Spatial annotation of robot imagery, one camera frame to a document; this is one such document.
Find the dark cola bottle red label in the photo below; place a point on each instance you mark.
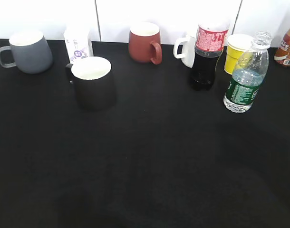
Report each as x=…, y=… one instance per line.
x=209, y=45

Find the grey ceramic mug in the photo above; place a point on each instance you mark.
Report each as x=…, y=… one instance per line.
x=30, y=51

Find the white ceramic mug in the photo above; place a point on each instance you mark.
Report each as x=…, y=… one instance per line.
x=188, y=45

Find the clear water bottle green label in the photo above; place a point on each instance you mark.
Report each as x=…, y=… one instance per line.
x=248, y=74

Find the black ceramic mug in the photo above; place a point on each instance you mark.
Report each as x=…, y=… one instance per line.
x=93, y=82

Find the yellow paper cup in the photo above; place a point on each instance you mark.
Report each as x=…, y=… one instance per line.
x=237, y=45

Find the brown coffee drink bottle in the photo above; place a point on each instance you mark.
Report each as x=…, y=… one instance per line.
x=282, y=55

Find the red ceramic mug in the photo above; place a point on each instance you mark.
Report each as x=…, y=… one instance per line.
x=145, y=43

